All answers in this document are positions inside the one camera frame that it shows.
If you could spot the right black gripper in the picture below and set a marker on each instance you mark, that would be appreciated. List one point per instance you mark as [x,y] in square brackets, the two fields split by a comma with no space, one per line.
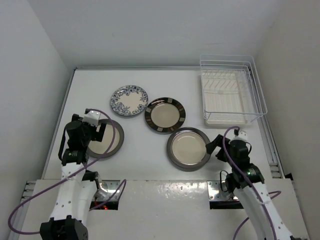
[217,141]

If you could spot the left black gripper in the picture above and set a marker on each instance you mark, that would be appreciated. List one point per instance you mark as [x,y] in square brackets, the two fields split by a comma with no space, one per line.
[96,135]

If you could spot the grey rim plate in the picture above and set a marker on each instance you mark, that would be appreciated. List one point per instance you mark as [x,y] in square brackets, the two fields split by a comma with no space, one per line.
[96,149]
[186,148]

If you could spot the dark patterned rim plate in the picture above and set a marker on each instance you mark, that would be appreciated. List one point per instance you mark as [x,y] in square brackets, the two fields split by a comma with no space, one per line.
[165,115]

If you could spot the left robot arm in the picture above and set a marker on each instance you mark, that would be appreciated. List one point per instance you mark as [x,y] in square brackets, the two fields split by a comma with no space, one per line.
[68,218]

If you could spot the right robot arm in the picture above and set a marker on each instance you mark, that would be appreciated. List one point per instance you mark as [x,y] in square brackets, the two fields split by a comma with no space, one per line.
[247,183]

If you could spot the blue floral plate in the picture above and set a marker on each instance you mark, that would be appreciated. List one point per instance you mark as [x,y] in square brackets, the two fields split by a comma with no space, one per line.
[129,100]

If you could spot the white drip tray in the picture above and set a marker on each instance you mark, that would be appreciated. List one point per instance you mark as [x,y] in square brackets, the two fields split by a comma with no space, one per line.
[226,97]

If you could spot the white front board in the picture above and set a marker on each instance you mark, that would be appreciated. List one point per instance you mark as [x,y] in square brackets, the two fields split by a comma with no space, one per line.
[169,210]

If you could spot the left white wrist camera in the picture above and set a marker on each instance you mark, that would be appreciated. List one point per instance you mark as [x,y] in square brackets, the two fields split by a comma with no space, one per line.
[91,117]

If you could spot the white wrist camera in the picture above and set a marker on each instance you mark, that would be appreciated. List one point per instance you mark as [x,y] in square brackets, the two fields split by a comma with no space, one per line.
[91,117]
[241,135]

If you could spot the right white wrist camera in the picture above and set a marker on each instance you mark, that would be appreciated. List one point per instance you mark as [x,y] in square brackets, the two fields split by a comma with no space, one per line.
[241,135]

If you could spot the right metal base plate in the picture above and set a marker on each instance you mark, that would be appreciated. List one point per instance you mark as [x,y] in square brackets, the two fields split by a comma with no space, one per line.
[217,192]

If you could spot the metal base plate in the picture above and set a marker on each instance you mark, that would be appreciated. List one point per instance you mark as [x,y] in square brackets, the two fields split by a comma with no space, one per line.
[217,192]
[108,188]

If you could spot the white wire dish rack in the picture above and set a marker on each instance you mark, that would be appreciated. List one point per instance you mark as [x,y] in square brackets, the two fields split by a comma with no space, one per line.
[239,62]

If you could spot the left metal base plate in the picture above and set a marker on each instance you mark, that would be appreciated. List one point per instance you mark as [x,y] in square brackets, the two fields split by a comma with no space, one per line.
[108,188]

